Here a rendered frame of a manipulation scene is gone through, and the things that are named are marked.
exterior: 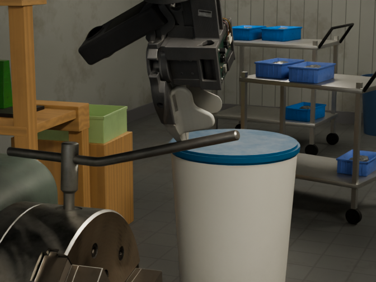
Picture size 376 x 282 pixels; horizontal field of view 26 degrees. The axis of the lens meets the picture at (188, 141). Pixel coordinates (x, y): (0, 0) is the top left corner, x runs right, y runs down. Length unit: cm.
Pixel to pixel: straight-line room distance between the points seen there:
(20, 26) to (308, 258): 195
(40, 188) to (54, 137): 351
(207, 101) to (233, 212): 265
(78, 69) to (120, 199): 269
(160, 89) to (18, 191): 37
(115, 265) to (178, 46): 36
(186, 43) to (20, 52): 302
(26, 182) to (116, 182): 357
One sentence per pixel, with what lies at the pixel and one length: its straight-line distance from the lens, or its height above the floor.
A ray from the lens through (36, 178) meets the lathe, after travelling 123.
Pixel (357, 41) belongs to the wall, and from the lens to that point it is 823.
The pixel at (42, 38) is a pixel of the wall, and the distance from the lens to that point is 683.
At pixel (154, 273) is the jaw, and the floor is 112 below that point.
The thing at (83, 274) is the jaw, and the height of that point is 119.
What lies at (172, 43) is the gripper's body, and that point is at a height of 146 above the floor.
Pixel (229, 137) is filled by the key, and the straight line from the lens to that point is 92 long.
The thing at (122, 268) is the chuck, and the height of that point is 114.
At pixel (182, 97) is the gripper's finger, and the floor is 140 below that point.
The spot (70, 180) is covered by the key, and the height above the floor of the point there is 128.
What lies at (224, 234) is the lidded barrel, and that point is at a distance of 363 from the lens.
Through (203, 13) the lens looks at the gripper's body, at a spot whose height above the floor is 149.
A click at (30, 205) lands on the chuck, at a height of 124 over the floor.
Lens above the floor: 154
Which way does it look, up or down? 12 degrees down
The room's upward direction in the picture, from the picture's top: straight up
